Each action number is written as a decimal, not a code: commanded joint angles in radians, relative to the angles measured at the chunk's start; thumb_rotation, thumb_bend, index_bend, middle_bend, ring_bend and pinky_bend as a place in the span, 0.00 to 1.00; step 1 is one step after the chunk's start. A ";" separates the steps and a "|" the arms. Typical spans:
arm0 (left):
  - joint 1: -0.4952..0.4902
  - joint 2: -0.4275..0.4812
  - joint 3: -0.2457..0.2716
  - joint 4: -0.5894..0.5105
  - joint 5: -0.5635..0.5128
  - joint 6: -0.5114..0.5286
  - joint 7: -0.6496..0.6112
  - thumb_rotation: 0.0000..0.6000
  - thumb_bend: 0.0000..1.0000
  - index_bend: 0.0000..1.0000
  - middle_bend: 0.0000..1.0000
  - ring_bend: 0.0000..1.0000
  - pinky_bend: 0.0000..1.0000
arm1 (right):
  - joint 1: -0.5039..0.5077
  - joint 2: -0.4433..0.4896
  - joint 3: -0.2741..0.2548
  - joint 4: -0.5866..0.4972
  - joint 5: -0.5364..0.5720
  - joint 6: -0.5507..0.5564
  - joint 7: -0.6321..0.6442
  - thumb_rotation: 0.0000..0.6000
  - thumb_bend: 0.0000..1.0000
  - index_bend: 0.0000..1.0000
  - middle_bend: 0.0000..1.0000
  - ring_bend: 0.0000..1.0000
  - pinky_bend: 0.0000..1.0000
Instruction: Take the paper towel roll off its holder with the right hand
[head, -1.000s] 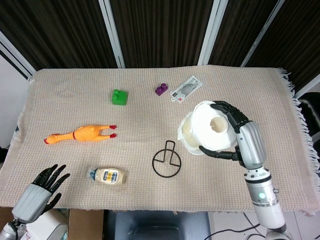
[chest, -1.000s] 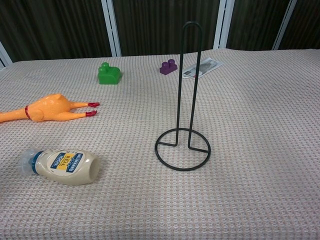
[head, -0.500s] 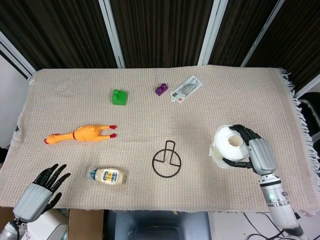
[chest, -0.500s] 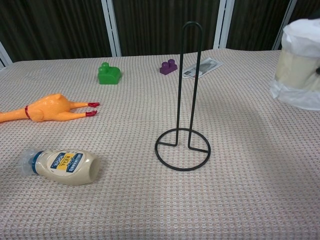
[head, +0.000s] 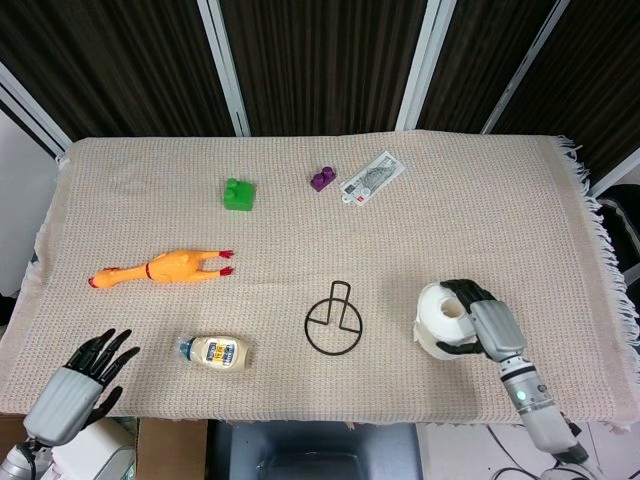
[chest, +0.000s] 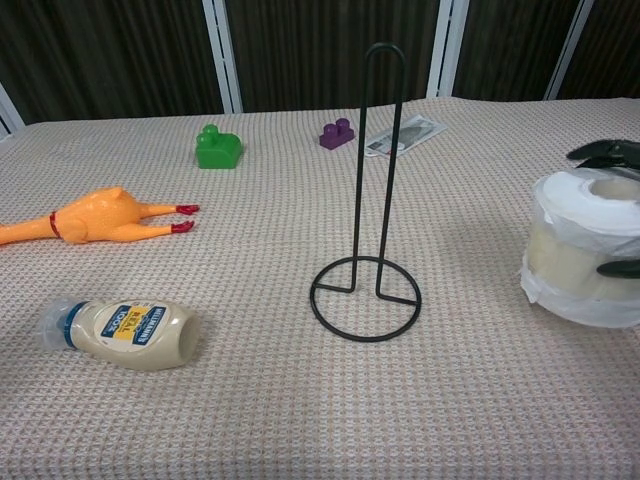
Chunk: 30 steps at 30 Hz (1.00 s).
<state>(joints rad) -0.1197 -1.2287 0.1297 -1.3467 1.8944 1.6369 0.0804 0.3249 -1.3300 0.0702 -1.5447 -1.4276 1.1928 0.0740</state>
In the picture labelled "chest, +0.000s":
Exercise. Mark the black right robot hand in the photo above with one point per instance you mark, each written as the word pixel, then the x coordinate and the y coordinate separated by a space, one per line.
pixel 607 152

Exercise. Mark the white paper roll with tape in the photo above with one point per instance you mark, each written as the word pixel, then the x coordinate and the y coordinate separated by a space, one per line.
pixel 565 235

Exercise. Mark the silver printed flat packet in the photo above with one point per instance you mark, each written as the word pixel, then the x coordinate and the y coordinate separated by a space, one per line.
pixel 415 135

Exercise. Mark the purple plastic building block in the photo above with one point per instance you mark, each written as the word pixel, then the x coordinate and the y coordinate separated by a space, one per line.
pixel 336 137

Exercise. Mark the green plastic building block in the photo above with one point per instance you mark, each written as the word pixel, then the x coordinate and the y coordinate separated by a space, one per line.
pixel 217 152

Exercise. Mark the beige woven tablecloth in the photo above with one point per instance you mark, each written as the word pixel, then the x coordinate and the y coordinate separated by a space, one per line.
pixel 280 400

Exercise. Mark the dark pleated curtain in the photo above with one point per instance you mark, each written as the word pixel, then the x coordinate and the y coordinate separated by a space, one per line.
pixel 125 55

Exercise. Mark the mayonnaise squeeze bottle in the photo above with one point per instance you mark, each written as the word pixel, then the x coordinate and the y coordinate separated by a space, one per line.
pixel 150 335

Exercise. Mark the orange rubber chicken toy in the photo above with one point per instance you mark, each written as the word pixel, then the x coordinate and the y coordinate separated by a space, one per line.
pixel 100 215

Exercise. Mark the white metal frame post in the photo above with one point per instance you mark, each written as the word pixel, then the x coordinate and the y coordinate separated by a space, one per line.
pixel 7 112
pixel 447 45
pixel 222 55
pixel 570 50

